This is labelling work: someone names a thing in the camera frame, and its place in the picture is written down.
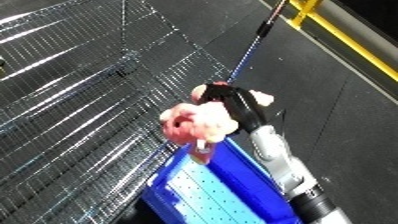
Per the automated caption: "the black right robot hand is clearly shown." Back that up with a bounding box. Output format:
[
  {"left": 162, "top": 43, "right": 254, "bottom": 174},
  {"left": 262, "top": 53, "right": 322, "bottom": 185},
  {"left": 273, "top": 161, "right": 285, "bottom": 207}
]
[{"left": 197, "top": 83, "right": 271, "bottom": 134}]

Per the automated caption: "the pink soft toy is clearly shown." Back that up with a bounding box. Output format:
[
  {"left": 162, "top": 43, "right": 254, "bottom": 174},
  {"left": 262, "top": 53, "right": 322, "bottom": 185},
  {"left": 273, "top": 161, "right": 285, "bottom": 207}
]
[{"left": 156, "top": 81, "right": 278, "bottom": 165}]

